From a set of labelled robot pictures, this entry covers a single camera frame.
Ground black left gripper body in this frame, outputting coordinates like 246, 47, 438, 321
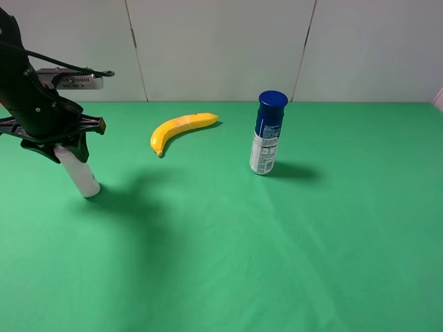
1, 67, 85, 147

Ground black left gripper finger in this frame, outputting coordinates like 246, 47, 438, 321
20, 133, 89, 163
74, 116, 105, 135

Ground white bottle with brush cap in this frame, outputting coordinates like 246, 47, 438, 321
54, 145, 100, 198

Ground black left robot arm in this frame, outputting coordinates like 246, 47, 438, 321
1, 10, 106, 163

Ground yellow banana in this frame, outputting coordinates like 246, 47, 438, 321
150, 113, 219, 157

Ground blue and white spray can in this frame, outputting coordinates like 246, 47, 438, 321
250, 91, 289, 175

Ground green tablecloth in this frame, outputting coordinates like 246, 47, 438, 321
1, 102, 442, 331

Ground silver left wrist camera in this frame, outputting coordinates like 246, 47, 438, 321
37, 68, 104, 90

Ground black left camera cable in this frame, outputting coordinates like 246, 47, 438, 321
0, 40, 116, 78

